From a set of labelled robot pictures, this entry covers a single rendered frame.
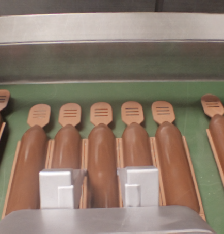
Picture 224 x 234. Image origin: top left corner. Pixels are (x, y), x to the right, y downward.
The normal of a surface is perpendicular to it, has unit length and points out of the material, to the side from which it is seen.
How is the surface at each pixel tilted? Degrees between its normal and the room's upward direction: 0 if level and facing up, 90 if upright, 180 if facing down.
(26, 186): 11
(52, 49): 90
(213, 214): 2
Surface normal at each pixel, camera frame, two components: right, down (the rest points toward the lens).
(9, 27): 0.01, 0.17
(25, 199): 0.22, -0.69
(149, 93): 0.00, -0.71
